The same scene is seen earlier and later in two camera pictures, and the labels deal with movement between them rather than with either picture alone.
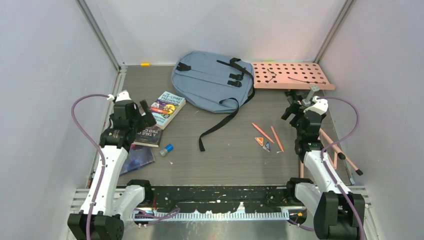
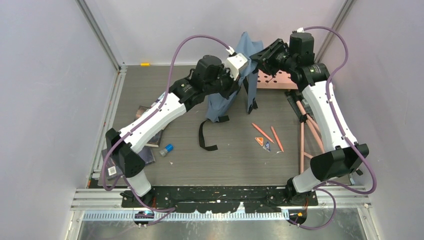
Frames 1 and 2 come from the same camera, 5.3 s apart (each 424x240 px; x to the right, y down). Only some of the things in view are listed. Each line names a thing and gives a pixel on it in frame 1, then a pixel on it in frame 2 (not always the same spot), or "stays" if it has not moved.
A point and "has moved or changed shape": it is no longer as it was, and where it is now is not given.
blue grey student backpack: [215, 82] has moved or changed shape
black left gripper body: [137, 121] -> [224, 85]
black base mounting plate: [213, 199] stays
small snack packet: [260, 140] stays
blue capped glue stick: [169, 148] stays
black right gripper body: [296, 121] -> [275, 58]
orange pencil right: [282, 148] stays
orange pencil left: [263, 132] stays
